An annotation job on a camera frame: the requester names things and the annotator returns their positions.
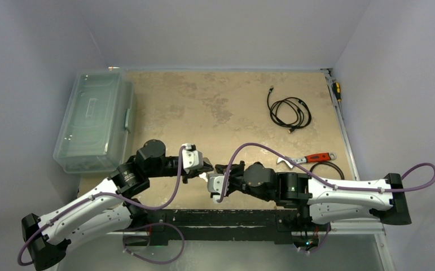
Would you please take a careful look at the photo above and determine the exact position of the silver key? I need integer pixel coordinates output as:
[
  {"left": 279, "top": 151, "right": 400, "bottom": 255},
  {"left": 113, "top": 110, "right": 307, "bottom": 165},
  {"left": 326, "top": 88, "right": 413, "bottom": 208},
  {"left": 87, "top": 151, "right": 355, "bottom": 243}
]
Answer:
[{"left": 199, "top": 173, "right": 208, "bottom": 183}]

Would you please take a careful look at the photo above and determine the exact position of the coiled black cable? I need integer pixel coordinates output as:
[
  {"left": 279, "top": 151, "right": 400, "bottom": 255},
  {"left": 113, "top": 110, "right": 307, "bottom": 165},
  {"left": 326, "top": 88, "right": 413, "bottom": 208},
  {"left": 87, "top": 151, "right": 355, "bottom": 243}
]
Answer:
[{"left": 266, "top": 86, "right": 312, "bottom": 134}]

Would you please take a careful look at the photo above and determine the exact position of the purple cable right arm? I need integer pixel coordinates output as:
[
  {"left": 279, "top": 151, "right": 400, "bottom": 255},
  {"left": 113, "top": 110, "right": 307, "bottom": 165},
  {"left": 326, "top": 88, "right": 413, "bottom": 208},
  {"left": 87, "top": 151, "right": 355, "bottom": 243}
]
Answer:
[{"left": 217, "top": 142, "right": 435, "bottom": 203}]

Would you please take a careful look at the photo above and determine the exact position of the yellow black screwdriver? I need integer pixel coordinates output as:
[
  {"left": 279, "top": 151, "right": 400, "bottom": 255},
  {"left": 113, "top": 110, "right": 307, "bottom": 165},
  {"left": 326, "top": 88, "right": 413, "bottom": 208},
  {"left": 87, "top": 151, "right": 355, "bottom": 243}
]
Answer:
[{"left": 332, "top": 82, "right": 341, "bottom": 103}]

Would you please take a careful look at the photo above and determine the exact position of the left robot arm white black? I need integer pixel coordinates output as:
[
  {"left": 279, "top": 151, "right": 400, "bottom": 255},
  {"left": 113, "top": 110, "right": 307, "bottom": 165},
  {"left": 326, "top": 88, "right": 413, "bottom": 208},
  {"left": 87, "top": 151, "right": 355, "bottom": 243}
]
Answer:
[{"left": 17, "top": 139, "right": 214, "bottom": 270}]

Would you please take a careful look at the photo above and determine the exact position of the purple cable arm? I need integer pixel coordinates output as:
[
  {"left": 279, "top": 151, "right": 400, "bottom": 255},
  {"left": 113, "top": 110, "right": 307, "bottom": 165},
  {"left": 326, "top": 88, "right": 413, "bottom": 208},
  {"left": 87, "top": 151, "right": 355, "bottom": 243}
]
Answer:
[
  {"left": 217, "top": 142, "right": 435, "bottom": 203},
  {"left": 17, "top": 146, "right": 188, "bottom": 267}
]

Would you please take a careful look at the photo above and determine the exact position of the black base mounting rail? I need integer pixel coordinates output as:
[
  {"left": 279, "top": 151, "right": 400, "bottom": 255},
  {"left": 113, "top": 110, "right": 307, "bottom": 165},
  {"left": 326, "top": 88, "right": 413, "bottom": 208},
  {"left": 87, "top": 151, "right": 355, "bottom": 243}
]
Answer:
[{"left": 126, "top": 209, "right": 331, "bottom": 250}]

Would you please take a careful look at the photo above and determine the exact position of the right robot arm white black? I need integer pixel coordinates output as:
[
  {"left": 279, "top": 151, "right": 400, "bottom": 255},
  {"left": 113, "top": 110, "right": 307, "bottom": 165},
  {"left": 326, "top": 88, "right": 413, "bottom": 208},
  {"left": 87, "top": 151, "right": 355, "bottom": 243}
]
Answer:
[{"left": 207, "top": 163, "right": 411, "bottom": 230}]

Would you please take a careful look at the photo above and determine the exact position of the black cable near wrench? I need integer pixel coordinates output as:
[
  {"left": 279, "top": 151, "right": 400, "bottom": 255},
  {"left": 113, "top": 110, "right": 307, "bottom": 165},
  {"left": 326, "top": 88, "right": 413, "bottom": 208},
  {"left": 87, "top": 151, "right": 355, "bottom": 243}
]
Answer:
[{"left": 309, "top": 161, "right": 346, "bottom": 180}]

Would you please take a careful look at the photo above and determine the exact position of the clear plastic storage bin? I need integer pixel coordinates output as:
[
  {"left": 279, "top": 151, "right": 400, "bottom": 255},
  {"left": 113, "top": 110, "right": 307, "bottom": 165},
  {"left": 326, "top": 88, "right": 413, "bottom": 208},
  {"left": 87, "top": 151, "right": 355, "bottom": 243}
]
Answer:
[{"left": 53, "top": 69, "right": 133, "bottom": 174}]

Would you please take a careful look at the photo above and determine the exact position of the red handled adjustable wrench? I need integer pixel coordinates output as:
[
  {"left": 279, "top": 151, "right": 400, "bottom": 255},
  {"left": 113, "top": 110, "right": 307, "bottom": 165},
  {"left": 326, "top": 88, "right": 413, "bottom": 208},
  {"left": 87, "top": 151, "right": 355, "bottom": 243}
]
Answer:
[{"left": 276, "top": 152, "right": 337, "bottom": 169}]

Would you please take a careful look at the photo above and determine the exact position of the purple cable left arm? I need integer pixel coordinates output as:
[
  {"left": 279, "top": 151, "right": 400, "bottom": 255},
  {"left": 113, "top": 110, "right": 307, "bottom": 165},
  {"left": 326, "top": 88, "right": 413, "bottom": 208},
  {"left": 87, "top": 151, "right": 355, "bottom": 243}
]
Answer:
[{"left": 17, "top": 146, "right": 188, "bottom": 267}]

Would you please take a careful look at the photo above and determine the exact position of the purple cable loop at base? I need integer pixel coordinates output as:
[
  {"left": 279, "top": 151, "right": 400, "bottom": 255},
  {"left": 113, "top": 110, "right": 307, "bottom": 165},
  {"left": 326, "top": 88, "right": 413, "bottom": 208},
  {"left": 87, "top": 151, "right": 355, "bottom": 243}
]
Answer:
[{"left": 121, "top": 222, "right": 185, "bottom": 265}]

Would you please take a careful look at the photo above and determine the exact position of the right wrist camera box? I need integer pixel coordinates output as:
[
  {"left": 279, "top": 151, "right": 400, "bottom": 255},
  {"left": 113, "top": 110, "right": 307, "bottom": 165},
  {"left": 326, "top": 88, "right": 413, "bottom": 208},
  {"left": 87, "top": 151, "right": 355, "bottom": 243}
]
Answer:
[{"left": 207, "top": 173, "right": 227, "bottom": 203}]

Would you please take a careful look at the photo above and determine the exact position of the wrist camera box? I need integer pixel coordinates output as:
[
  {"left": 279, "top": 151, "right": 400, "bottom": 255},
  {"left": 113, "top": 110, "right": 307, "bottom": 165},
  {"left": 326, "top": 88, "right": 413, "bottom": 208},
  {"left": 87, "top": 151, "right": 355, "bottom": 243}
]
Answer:
[
  {"left": 181, "top": 143, "right": 204, "bottom": 173},
  {"left": 207, "top": 173, "right": 227, "bottom": 203}
]

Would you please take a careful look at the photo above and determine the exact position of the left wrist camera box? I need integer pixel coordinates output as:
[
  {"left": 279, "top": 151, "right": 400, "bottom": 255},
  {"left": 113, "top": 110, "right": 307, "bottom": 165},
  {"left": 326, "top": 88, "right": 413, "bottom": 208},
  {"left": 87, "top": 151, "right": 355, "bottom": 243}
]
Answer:
[{"left": 181, "top": 143, "right": 204, "bottom": 173}]

